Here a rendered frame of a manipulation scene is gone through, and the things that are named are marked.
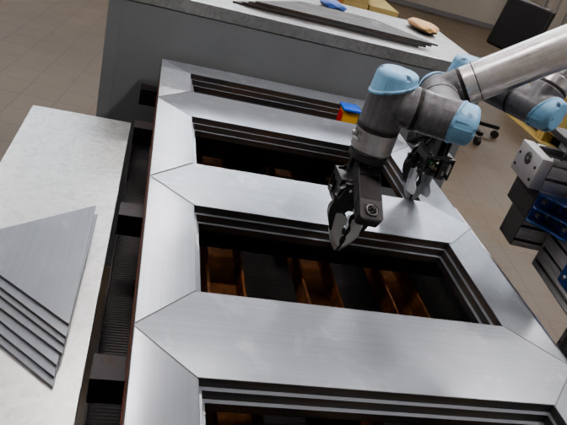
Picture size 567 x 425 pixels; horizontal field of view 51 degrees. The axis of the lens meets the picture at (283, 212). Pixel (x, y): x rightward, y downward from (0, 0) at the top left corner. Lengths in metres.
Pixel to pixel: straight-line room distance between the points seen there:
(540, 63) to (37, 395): 0.98
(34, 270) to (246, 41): 1.16
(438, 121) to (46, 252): 0.71
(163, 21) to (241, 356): 1.32
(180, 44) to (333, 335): 1.26
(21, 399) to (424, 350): 0.61
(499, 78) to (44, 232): 0.87
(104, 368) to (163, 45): 1.26
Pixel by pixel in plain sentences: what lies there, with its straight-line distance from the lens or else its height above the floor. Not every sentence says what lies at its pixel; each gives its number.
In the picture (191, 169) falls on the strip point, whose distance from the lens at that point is 1.30.
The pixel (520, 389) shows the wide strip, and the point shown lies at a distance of 1.05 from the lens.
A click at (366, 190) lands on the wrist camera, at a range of 1.05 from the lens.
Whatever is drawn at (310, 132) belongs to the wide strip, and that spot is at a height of 0.86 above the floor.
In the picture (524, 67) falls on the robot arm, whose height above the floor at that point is 1.27.
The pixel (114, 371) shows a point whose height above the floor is 0.77.
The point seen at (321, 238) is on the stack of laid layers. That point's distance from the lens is 1.24.
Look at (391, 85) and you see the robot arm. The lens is 1.02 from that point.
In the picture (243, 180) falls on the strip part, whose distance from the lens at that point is 1.31.
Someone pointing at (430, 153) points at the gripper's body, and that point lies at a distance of 1.38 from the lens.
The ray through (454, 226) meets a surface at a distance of 1.44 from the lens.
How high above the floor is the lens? 1.46
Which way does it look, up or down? 29 degrees down
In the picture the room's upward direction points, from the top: 17 degrees clockwise
